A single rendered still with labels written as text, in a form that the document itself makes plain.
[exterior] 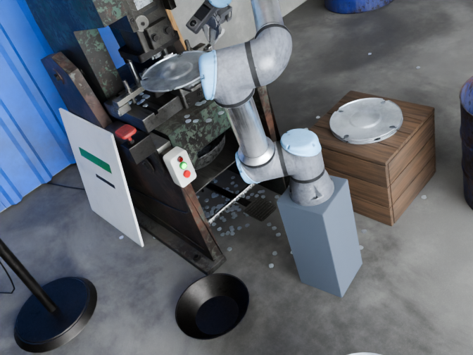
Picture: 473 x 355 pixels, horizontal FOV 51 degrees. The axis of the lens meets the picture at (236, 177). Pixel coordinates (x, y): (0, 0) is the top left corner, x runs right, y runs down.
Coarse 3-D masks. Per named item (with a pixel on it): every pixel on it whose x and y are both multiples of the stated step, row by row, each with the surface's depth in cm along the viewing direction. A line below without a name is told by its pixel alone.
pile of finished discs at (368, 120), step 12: (348, 108) 213; (360, 108) 211; (372, 108) 208; (384, 108) 206; (396, 108) 204; (336, 120) 209; (348, 120) 206; (360, 120) 203; (372, 120) 201; (384, 120) 200; (396, 120) 198; (336, 132) 203; (348, 132) 200; (360, 132) 198; (372, 132) 196; (384, 132) 194
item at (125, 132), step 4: (128, 124) 174; (120, 128) 173; (124, 128) 172; (128, 128) 171; (132, 128) 171; (116, 132) 172; (120, 132) 171; (124, 132) 170; (128, 132) 169; (132, 132) 170; (120, 136) 169; (124, 136) 169; (128, 136) 169; (128, 140) 173
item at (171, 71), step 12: (168, 60) 200; (180, 60) 197; (192, 60) 194; (156, 72) 195; (168, 72) 190; (180, 72) 187; (192, 72) 186; (144, 84) 189; (156, 84) 187; (168, 84) 184; (180, 84) 181
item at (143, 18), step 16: (128, 0) 172; (144, 0) 176; (160, 0) 181; (144, 16) 178; (160, 16) 183; (128, 32) 183; (144, 32) 179; (160, 32) 182; (128, 48) 191; (144, 48) 183
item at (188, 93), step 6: (192, 84) 179; (198, 84) 178; (174, 90) 191; (180, 90) 188; (186, 90) 179; (192, 90) 177; (198, 90) 194; (180, 96) 190; (186, 96) 191; (192, 96) 193; (198, 96) 195; (186, 102) 192; (192, 102) 194; (186, 108) 193
